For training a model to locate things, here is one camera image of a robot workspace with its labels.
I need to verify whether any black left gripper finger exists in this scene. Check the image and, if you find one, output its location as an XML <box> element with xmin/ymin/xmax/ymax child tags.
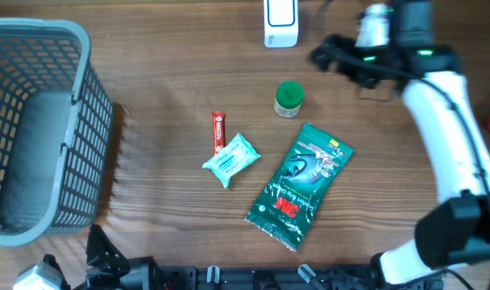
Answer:
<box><xmin>85</xmin><ymin>224</ymin><xmax>131</xmax><ymax>277</ymax></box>
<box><xmin>43</xmin><ymin>254</ymin><xmax>71</xmax><ymax>290</ymax></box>

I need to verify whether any white jar green lid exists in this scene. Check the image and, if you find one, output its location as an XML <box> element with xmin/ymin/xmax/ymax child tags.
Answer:
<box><xmin>274</xmin><ymin>81</ymin><xmax>304</xmax><ymax>118</ymax></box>

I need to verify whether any red Nescafe stick sachet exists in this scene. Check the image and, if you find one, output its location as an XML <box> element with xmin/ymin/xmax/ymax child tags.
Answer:
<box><xmin>211</xmin><ymin>111</ymin><xmax>226</xmax><ymax>155</ymax></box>

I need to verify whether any mint green wipes packet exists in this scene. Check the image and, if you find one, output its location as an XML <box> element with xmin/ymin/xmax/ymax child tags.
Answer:
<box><xmin>202</xmin><ymin>133</ymin><xmax>261</xmax><ymax>188</ymax></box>

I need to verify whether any green 3M gloves packet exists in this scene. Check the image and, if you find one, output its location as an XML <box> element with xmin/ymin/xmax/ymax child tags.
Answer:
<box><xmin>245</xmin><ymin>123</ymin><xmax>354</xmax><ymax>251</ymax></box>

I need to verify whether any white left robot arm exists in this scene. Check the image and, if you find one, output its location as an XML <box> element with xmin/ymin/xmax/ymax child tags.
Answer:
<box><xmin>43</xmin><ymin>224</ymin><xmax>168</xmax><ymax>290</ymax></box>

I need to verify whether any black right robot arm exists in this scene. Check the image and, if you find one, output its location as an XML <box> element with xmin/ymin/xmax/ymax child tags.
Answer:
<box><xmin>310</xmin><ymin>0</ymin><xmax>490</xmax><ymax>289</ymax></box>

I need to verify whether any white barcode scanner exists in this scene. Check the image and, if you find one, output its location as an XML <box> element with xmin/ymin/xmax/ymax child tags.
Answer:
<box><xmin>264</xmin><ymin>0</ymin><xmax>299</xmax><ymax>48</ymax></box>

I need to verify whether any grey plastic shopping basket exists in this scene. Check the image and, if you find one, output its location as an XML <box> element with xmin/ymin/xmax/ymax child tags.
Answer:
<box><xmin>0</xmin><ymin>18</ymin><xmax>114</xmax><ymax>247</ymax></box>

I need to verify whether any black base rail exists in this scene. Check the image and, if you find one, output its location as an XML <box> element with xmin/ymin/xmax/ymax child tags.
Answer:
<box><xmin>85</xmin><ymin>263</ymin><xmax>444</xmax><ymax>290</ymax></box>

